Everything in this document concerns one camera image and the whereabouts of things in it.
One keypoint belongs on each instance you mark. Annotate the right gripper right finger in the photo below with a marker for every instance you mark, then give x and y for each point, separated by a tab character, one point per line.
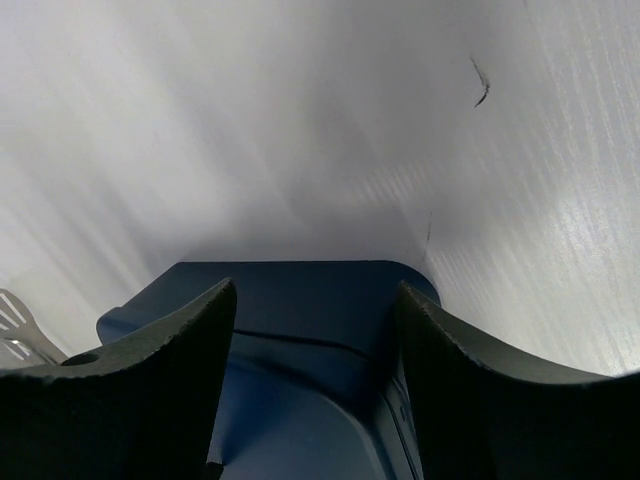
483	409

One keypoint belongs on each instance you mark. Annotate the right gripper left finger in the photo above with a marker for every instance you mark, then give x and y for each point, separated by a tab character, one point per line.
141	407

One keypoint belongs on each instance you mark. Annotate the silver metal tongs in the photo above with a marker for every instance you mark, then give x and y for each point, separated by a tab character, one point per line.
23	344

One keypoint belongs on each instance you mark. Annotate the blue tin lid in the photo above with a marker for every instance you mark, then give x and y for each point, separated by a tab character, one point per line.
314	387

